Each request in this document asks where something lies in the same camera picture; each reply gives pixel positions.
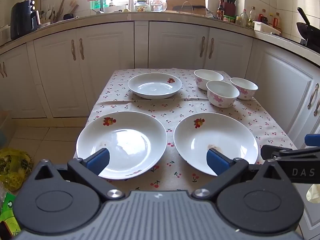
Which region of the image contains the metal kitchen faucet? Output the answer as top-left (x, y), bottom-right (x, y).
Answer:
top-left (79, 0), bottom-right (105, 14)

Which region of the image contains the black air fryer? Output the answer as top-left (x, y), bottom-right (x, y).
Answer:
top-left (10, 0), bottom-right (38, 40)

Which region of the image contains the cherry print tablecloth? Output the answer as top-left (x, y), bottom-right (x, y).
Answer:
top-left (73, 68), bottom-right (298, 198)

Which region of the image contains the white plate with fruit print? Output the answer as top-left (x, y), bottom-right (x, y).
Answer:
top-left (76, 111), bottom-right (168, 180)
top-left (128, 73), bottom-right (183, 100)
top-left (173, 112), bottom-right (259, 176)

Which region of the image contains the white plastic tray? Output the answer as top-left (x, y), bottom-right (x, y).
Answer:
top-left (254, 21), bottom-right (282, 36)

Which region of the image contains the black wok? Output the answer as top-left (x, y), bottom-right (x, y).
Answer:
top-left (296, 7), bottom-right (320, 48)

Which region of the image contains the clear glass bottle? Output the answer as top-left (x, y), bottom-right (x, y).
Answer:
top-left (240, 9), bottom-right (249, 27)

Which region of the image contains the dark red knife block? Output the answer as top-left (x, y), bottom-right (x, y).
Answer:
top-left (222, 0), bottom-right (237, 17)

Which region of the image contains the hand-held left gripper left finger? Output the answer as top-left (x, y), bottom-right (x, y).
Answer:
top-left (27, 148), bottom-right (125, 201)

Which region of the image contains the white cabinet door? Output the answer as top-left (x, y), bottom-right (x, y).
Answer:
top-left (0, 42), bottom-right (47, 119)
top-left (205, 27), bottom-right (253, 77)
top-left (300, 75), bottom-right (320, 155)
top-left (149, 21), bottom-right (210, 70)
top-left (34, 27), bottom-right (82, 118)
top-left (76, 21), bottom-right (136, 117)
top-left (252, 40), bottom-right (315, 143)

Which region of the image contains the white bowl with pink flowers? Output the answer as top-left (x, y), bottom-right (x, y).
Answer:
top-left (194, 69), bottom-right (224, 91)
top-left (206, 80), bottom-right (240, 109)
top-left (230, 77), bottom-right (259, 101)

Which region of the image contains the green package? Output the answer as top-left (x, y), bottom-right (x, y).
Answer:
top-left (0, 192), bottom-right (22, 238)

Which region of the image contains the yellow plastic bag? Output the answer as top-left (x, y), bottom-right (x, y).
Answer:
top-left (0, 148), bottom-right (34, 191)

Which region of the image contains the glass pitcher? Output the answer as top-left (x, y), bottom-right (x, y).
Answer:
top-left (151, 0), bottom-right (168, 12)

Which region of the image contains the grey kitchen countertop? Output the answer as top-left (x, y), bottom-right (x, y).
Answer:
top-left (0, 10), bottom-right (320, 55)

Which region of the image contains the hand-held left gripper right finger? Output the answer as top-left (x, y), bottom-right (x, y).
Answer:
top-left (192, 148), bottom-right (292, 200)

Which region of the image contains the white quilted garment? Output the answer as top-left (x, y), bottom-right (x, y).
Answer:
top-left (305, 183), bottom-right (320, 202)

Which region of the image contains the dark sauce bottle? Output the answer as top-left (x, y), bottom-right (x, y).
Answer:
top-left (217, 0), bottom-right (225, 21)

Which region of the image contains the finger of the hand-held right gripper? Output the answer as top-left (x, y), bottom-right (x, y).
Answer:
top-left (261, 145), bottom-right (320, 183)
top-left (304, 134), bottom-right (320, 147)

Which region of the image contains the floral glass jar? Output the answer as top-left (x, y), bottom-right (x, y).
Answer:
top-left (134, 0), bottom-right (151, 12)

